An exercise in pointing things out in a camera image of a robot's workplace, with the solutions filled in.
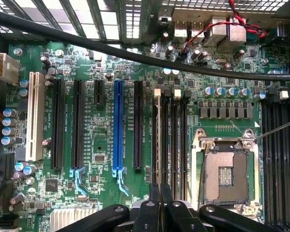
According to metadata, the silver finned heat sink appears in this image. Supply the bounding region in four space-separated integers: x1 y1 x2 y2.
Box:
50 207 99 232

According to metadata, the CPU socket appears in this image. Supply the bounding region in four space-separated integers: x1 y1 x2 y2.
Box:
190 128 263 218

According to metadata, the metal socket cover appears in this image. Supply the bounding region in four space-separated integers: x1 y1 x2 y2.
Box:
228 202 265 224

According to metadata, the thin metal locking lever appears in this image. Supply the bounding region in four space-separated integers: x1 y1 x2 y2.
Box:
197 141 213 212
255 117 290 141

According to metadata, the blue expansion slot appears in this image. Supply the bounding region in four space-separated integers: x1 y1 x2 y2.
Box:
111 79 131 197

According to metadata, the green motherboard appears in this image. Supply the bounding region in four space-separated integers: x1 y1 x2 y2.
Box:
4 41 290 232

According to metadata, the long black expansion slot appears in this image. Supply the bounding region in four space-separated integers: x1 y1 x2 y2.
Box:
69 79 87 196
133 81 144 170
50 78 66 170

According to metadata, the short black expansion slot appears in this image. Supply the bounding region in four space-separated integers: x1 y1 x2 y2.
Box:
93 79 106 106

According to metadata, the white expansion slot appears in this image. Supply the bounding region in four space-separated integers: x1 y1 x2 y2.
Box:
25 71 46 162

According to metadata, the white power connector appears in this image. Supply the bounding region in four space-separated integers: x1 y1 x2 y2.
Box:
0 52 20 86

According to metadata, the black camera cable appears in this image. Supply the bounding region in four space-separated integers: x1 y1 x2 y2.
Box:
0 8 290 82

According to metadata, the red black twisted wire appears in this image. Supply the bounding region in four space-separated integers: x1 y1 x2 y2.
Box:
180 0 268 58

